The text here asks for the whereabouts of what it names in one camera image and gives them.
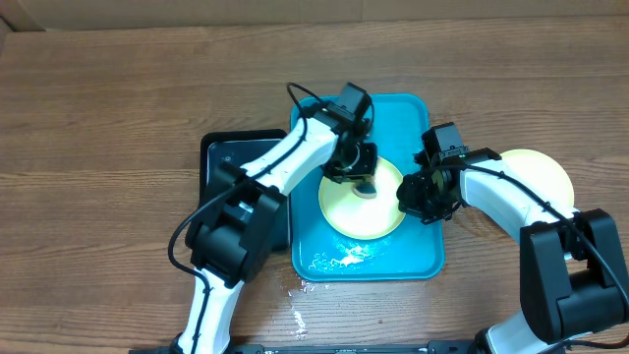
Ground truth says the green and orange sponge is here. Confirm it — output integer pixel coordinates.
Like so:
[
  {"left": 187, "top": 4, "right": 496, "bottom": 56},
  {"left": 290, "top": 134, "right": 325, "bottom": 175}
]
[{"left": 352, "top": 181, "right": 377, "bottom": 200}]

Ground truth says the yellow-green plate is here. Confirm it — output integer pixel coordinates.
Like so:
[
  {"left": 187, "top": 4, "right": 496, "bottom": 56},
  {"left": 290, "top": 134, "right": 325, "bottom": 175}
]
[
  {"left": 500, "top": 148, "right": 575, "bottom": 209},
  {"left": 318, "top": 157, "right": 405, "bottom": 240}
]

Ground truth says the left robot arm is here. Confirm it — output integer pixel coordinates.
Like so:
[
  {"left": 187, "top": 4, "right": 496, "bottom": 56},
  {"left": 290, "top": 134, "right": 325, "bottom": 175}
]
[{"left": 169, "top": 83, "right": 377, "bottom": 353}]

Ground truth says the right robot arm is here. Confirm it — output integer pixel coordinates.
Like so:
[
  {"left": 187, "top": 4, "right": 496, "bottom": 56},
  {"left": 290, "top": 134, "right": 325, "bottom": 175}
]
[{"left": 397, "top": 123, "right": 628, "bottom": 353}]

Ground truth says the teal plastic tray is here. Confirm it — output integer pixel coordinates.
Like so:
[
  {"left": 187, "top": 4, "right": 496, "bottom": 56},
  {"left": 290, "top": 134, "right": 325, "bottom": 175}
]
[{"left": 291, "top": 93, "right": 445, "bottom": 282}]

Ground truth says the black water tray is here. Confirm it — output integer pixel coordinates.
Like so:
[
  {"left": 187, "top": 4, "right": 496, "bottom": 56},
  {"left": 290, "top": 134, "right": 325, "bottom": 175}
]
[{"left": 199, "top": 129, "right": 291, "bottom": 255}]

